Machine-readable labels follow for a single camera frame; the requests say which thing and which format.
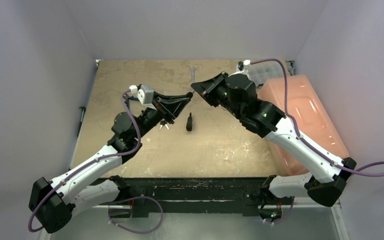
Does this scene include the small silver wrench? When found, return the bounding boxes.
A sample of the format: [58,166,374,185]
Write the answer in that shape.
[189,67,196,83]

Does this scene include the black key bunch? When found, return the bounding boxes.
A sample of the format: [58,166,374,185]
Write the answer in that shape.
[159,120,170,130]

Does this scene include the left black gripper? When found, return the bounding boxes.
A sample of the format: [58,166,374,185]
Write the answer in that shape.
[133,92,190,140]

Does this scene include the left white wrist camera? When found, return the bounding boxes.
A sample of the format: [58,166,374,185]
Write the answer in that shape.
[129,84,156,110]

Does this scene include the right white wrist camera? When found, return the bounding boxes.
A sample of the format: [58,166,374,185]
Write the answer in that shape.
[235,59,251,75]

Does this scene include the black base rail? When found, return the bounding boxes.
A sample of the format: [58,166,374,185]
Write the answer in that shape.
[109,176,301,218]

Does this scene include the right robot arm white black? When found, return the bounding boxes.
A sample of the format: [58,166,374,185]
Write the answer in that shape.
[191,72,357,207]

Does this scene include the blue handle pliers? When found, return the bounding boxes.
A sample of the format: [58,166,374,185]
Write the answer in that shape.
[123,95,139,109]

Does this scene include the pink plastic toolbox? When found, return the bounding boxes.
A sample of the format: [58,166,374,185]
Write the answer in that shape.
[257,75,350,177]

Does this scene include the black padlock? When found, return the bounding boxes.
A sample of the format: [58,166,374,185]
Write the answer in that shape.
[186,112,193,132]

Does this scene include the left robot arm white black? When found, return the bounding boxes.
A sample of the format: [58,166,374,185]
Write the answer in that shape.
[27,90,193,234]

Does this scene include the clear plastic organizer box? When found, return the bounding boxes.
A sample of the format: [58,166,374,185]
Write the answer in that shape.
[248,60,284,88]

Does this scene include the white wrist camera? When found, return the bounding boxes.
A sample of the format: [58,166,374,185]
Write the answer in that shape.
[235,59,251,75]
[129,84,156,110]

